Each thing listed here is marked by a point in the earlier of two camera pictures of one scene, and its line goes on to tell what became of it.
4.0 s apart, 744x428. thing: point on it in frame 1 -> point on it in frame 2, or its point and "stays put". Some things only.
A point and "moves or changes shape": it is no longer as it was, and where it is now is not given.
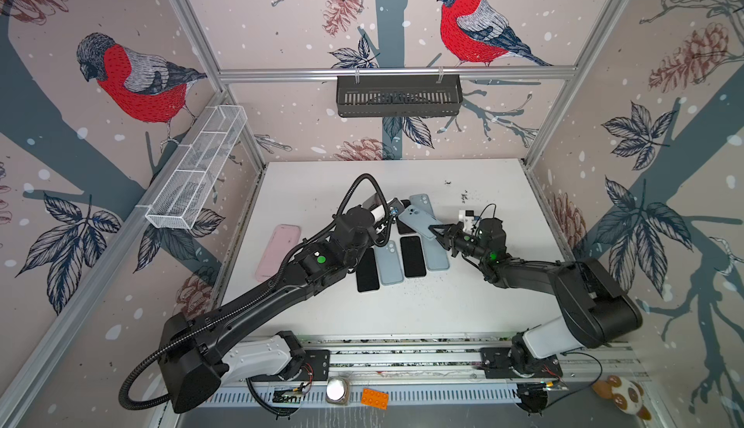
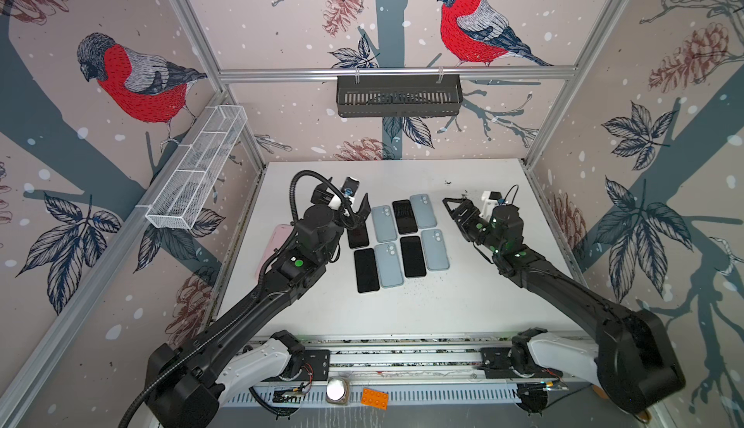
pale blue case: x=418 y=220 moves or changes shape
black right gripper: x=453 y=230 -> x=462 y=212
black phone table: x=367 y=276 stays put
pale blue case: x=388 y=263 stays put
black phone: x=413 y=257 stays put
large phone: x=436 y=254 stays put
